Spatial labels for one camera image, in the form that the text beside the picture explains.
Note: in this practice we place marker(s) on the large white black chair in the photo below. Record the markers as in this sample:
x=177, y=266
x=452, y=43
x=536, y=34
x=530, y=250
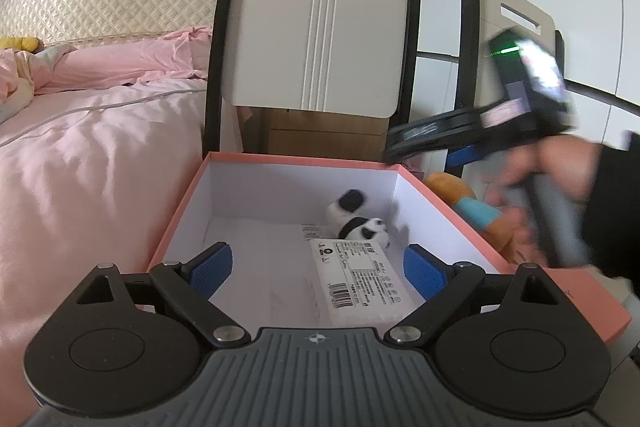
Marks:
x=325, y=32

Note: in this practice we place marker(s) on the pink box lid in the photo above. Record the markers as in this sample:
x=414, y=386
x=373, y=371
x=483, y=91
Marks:
x=592, y=307

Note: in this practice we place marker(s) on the cream quilted headboard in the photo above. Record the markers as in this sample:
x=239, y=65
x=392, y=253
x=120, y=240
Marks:
x=115, y=2

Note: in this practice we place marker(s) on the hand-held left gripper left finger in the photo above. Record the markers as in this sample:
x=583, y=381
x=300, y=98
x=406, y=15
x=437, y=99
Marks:
x=212, y=268

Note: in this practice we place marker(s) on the white plastic bag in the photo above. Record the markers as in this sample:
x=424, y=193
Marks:
x=260, y=247

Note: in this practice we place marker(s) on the yellow plush toy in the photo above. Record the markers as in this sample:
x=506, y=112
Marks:
x=17, y=43

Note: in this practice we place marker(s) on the person's right forearm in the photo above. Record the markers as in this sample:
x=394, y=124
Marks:
x=617, y=212

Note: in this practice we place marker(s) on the person's right hand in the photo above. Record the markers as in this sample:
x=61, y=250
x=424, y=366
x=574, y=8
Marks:
x=555, y=162

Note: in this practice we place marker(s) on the small white black chair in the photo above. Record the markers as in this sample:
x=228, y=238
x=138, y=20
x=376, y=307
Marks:
x=510, y=14

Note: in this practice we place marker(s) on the pastel crumpled quilt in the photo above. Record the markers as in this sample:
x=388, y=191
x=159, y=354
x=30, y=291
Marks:
x=20, y=77

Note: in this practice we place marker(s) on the pink cardboard box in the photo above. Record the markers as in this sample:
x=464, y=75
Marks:
x=430, y=207

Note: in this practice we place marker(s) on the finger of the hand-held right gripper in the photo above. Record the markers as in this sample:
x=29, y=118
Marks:
x=430, y=132
x=459, y=157

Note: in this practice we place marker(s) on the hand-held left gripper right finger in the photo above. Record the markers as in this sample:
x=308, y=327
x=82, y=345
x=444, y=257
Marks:
x=424, y=273

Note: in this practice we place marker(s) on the orange plush toy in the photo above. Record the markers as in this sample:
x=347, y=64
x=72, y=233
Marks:
x=475, y=212

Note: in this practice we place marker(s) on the white labelled packet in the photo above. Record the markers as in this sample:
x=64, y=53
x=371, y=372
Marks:
x=360, y=282

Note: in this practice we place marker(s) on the wooden cabinet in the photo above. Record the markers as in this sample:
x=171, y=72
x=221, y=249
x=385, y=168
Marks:
x=310, y=129

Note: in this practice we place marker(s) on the panda plush toy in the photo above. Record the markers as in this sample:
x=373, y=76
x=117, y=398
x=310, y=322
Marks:
x=357, y=227

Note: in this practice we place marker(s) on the pink pillow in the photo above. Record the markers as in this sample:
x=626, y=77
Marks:
x=120, y=59

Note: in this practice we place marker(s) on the pink bed blanket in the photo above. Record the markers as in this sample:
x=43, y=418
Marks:
x=90, y=187

